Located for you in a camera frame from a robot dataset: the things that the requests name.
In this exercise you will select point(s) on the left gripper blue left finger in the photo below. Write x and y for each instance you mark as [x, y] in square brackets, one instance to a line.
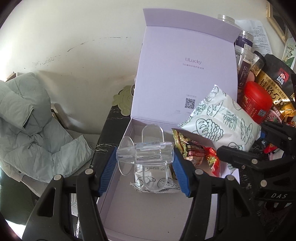
[95, 180]

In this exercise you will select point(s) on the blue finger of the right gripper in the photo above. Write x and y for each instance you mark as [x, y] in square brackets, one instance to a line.
[263, 135]
[238, 158]

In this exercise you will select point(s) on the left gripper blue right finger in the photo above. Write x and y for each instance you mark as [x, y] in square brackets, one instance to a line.
[186, 174]

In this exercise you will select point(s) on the white patterned snack bag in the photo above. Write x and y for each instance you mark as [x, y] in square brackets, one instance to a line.
[221, 120]
[155, 179]

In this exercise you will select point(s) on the brown nutritious cereal packet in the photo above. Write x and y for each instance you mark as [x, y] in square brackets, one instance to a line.
[190, 150]

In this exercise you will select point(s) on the clear acrylic stand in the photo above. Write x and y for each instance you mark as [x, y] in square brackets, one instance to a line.
[153, 150]

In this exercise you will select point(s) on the red gold-lettered snack packet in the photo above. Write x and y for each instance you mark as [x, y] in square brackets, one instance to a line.
[212, 160]

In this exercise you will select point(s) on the red cylindrical tin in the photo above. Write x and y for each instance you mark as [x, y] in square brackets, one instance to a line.
[256, 101]

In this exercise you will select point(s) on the black gold oats bag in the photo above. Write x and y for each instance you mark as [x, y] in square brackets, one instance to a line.
[275, 78]

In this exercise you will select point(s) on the green lily pad coaster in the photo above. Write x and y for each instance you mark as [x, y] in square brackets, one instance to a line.
[124, 100]

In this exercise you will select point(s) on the small dark snack jar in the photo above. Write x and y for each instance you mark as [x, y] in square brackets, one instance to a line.
[258, 63]

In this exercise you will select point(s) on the grey-green puffer jacket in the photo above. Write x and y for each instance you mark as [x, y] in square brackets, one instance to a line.
[25, 103]

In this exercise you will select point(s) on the tall dark clear jar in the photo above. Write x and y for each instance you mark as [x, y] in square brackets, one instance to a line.
[244, 60]

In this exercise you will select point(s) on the printed white paper sheet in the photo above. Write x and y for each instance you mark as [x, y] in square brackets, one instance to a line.
[261, 42]

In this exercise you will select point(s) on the lavender open gift box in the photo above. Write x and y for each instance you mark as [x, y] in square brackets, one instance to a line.
[183, 56]

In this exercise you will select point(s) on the gold framed wall picture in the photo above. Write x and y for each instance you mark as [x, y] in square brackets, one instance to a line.
[277, 22]

